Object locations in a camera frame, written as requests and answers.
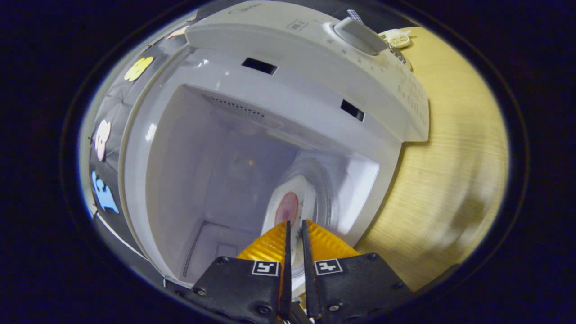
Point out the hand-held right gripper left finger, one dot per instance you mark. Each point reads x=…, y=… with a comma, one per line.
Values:
x=286, y=270

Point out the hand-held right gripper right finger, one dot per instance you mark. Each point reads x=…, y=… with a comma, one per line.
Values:
x=310, y=279

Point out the white square plate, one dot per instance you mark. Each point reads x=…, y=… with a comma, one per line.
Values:
x=276, y=216

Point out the pink ham slice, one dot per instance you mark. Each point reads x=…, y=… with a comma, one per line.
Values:
x=287, y=209

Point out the white microwave oven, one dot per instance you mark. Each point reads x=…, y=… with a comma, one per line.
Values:
x=252, y=103

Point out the glass microwave turntable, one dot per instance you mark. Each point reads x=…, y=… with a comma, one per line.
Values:
x=325, y=202

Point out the black backdrop cloth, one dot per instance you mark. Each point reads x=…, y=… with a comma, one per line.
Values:
x=114, y=103

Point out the white divided grain dish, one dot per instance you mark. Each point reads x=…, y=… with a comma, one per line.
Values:
x=398, y=40

